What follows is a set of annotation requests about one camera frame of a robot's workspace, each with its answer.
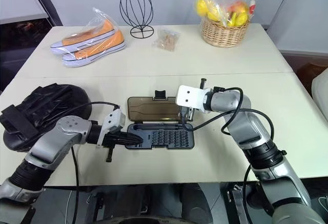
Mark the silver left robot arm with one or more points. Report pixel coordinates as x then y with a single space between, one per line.
48 144

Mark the orange canvas sneaker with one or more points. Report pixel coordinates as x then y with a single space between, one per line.
97 49
84 35

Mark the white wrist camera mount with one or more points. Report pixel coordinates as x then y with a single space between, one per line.
112 121
188 97

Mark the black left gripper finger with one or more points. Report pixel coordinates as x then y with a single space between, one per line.
132 136
129 143

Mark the clear plastic shoe bag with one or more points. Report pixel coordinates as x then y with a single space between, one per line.
102 29

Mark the yellow fruit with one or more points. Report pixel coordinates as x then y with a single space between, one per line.
214 15
241 19
202 4

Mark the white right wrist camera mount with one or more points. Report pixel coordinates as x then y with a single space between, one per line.
188 97

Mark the small bag of wooden pieces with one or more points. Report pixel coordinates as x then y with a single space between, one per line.
165 40

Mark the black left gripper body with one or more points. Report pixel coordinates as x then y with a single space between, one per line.
110 139

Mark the red apple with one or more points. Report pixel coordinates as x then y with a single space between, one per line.
238 6

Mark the black round boxing pad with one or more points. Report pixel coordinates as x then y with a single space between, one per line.
51 101

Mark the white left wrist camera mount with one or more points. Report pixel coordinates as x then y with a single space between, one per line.
112 121

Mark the black screwdriver bit case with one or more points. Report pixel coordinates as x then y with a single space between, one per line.
159 131

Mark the clear plastic fruit wrap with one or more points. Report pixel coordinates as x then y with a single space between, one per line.
223 6

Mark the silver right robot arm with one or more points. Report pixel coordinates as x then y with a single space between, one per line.
256 131

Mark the white cushion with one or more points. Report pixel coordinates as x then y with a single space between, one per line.
320 93

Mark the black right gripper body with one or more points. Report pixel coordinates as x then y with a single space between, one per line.
189 111

